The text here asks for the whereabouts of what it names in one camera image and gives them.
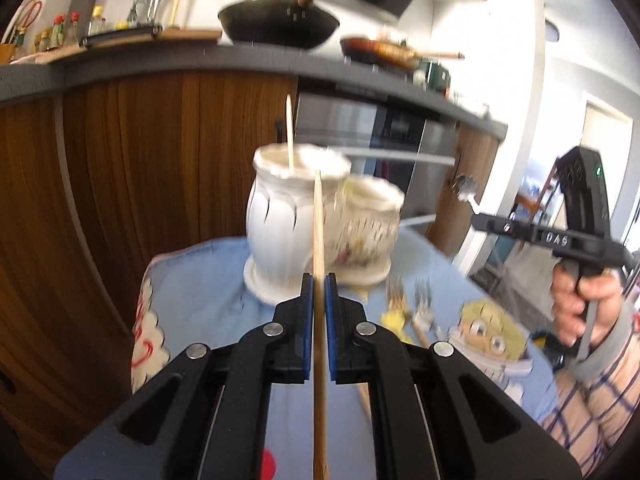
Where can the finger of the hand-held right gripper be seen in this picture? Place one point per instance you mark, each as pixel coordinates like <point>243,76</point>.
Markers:
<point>497,227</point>

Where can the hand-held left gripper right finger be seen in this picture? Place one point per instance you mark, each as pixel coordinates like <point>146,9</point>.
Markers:
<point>331,325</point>

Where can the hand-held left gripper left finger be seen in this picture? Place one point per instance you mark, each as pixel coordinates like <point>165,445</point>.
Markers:
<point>307,325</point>

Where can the silver fork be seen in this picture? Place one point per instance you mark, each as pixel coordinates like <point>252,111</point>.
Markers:
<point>461,185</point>

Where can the gold fork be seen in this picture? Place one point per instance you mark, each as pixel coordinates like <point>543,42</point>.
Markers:
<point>422,310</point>

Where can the wooden chopstick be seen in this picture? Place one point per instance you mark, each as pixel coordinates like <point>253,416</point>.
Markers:
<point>318,230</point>
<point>289,130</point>

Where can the floral ceramic jar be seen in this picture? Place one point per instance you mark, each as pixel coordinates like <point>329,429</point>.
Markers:
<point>367,230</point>

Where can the white ribbed ceramic jar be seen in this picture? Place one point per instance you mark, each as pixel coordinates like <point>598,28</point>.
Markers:
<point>280,215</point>

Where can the person's right forearm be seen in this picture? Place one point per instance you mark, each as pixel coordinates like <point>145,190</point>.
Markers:
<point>585,410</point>

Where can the person's right hand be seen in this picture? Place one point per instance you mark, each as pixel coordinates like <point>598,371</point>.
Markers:
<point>562,305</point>

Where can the blue water jug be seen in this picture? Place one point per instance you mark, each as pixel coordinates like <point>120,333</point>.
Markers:
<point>529,197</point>

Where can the wooden lower cabinet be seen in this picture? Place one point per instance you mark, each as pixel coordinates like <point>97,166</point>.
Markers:
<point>465,185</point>
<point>150,170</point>

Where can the blue cartoon printed tablecloth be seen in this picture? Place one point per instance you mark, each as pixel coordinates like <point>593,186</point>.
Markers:
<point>210,290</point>

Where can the built-in steel oven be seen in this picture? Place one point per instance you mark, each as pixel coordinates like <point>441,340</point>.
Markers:
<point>390,130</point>

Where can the round ceiling lamp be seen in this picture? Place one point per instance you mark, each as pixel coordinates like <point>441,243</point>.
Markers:
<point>552,30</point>

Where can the brown frying pan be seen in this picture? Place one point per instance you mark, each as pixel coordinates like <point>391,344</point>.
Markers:
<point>380,50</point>

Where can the wooden cutting board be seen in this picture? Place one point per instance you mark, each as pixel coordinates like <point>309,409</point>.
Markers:
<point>185,35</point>

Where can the row of condiment bottles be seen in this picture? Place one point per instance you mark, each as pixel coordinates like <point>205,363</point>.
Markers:
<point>60,30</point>

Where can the wooden knife block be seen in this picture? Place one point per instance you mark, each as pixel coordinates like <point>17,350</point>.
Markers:
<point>7,54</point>

